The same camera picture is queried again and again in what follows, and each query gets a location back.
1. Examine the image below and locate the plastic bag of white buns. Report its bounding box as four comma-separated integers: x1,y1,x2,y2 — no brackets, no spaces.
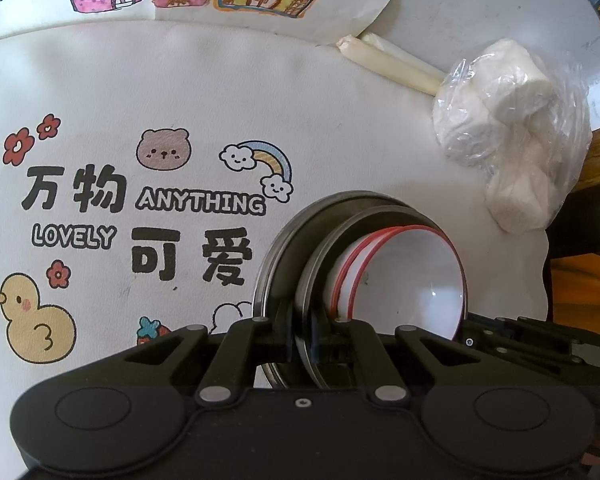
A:
432,37,594,234

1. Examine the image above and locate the orange object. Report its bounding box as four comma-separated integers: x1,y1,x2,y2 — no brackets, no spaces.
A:
550,254,600,327

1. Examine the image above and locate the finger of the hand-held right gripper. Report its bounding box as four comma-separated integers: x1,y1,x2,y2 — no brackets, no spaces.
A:
459,312,600,367

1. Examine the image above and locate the white ceramic bowl red rim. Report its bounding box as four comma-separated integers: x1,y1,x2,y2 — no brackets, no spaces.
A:
323,226,431,322
337,227,469,342

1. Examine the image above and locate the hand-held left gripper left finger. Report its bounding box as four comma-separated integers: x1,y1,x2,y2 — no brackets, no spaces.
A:
125,300,302,407

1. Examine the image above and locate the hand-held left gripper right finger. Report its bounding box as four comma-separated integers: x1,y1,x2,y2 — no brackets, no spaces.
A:
307,310,481,407

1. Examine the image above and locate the large stainless steel plate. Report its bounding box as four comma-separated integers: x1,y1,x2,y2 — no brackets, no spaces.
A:
252,190,406,392

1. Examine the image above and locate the white paper roll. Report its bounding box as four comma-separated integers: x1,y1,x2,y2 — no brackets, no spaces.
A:
360,31,449,86
337,34,443,97

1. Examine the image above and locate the stainless steel bowl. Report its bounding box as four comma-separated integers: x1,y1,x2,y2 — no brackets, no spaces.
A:
297,205,452,392

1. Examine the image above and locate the white printed cloth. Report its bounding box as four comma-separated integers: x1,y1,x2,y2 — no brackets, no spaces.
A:
0,20,552,480

